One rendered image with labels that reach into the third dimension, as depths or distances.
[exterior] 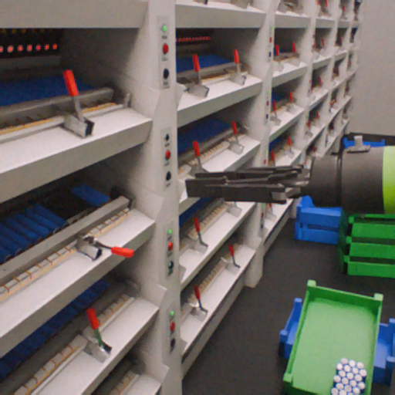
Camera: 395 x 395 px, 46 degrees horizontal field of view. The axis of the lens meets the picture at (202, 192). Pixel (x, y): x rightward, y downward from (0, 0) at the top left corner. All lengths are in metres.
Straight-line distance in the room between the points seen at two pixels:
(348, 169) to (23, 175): 0.41
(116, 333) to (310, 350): 0.63
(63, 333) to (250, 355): 0.70
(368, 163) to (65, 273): 0.45
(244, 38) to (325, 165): 0.89
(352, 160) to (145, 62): 0.39
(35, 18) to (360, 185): 0.45
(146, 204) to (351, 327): 0.74
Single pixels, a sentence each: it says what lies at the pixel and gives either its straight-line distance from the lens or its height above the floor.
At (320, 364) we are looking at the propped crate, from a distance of 1.34.
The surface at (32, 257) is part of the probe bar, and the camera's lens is 0.70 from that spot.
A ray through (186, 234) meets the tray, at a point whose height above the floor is 0.39.
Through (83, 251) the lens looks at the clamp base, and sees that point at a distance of 0.76.
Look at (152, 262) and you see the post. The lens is 0.94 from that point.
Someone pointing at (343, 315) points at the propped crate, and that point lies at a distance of 1.41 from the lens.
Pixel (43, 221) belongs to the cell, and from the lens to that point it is 0.78.
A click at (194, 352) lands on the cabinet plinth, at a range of 1.37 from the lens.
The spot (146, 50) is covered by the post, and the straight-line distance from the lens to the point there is 0.83.
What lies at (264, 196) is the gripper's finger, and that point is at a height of 0.67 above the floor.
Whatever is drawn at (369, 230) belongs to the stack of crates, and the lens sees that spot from 1.80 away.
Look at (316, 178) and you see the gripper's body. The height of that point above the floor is 0.69.
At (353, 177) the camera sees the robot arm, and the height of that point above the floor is 0.70.
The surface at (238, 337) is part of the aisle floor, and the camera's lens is 1.48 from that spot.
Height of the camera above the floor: 0.89
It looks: 20 degrees down
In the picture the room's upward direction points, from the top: straight up
